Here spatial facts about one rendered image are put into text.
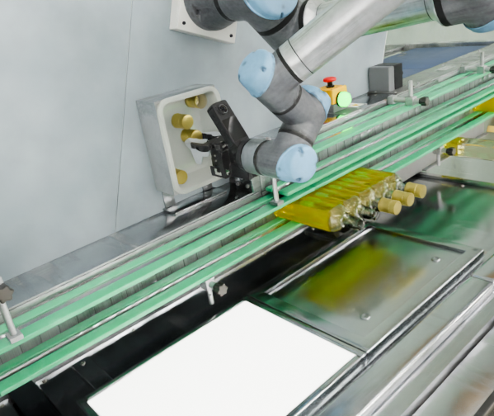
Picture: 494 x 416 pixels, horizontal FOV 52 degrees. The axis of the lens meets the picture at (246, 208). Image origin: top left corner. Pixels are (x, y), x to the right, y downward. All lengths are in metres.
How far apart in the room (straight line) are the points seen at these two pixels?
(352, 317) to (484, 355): 0.25
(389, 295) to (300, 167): 0.37
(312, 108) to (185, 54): 0.40
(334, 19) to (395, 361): 0.61
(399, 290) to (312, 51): 0.56
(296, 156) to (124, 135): 0.43
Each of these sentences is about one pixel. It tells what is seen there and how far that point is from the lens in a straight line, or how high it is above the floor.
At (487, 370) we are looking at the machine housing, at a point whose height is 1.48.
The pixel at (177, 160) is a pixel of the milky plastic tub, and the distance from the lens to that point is 1.26.
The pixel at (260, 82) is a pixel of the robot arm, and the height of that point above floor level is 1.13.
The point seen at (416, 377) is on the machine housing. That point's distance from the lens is 1.01.
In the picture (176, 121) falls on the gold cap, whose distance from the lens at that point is 1.22.
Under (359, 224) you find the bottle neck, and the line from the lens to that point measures 1.21.
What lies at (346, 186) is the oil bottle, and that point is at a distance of 1.34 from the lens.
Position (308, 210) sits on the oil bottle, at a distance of 1.25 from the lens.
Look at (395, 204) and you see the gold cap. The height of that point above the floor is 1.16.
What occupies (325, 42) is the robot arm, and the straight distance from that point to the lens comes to 0.92.
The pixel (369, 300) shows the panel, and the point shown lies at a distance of 1.16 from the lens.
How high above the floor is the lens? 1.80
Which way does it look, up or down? 46 degrees down
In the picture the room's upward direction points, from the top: 106 degrees clockwise
